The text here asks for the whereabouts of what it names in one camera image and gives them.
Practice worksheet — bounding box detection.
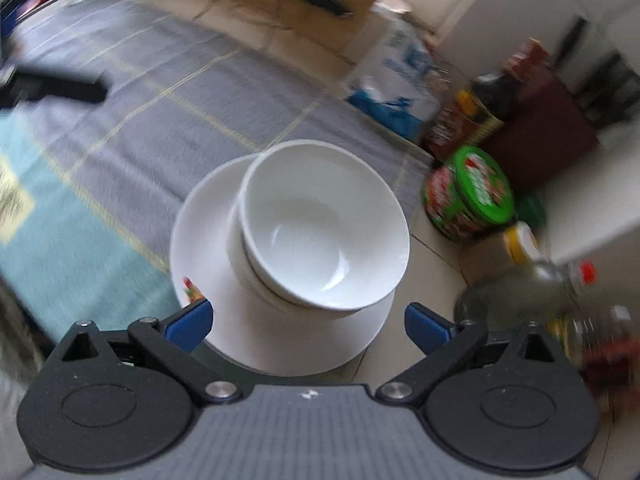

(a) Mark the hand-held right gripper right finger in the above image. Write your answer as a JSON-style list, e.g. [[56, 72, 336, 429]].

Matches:
[[375, 302, 571, 406]]

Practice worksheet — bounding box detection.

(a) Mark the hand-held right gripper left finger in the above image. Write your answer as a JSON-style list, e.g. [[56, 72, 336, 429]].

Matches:
[[60, 299, 241, 406]]

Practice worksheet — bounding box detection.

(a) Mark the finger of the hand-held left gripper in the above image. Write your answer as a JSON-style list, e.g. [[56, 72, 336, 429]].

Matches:
[[12, 66, 110, 105]]

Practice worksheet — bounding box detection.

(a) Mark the white fruit-print plate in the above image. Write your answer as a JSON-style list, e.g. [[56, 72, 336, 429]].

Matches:
[[170, 152, 398, 376]]

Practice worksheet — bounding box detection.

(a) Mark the clear glass bottle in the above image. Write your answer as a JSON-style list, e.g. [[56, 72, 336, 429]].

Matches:
[[454, 259, 598, 333]]

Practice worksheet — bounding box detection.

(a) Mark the grey and teal checked towel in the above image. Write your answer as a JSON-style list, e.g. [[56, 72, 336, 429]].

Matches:
[[0, 0, 436, 346]]

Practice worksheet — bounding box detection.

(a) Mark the yellow-lidded spice jar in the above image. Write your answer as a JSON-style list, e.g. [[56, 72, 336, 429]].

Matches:
[[462, 222, 542, 286]]

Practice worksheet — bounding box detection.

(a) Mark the green-lidded sauce jar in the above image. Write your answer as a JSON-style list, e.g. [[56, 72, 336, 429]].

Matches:
[[422, 146, 517, 243]]

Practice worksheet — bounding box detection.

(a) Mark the small green-lidded jar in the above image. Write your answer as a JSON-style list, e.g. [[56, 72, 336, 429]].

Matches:
[[515, 192, 548, 228]]

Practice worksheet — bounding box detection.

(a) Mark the glass bottle with red label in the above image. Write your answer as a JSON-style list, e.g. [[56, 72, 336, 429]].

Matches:
[[565, 305, 640, 396]]

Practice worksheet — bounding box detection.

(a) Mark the dark red knife block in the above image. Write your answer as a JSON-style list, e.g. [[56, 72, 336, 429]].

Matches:
[[492, 67, 601, 193]]

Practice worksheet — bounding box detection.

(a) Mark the dark soy sauce bottle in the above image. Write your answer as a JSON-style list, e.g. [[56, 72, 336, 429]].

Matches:
[[425, 40, 548, 161]]

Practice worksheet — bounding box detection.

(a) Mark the bamboo cutting board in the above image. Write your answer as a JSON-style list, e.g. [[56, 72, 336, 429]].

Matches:
[[172, 0, 406, 58]]

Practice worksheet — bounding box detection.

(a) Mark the white and blue salt bag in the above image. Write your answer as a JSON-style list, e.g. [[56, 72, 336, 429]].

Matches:
[[342, 12, 443, 143]]

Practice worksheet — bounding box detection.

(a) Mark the black knife handle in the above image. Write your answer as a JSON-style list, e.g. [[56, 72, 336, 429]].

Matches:
[[557, 15, 588, 68]]

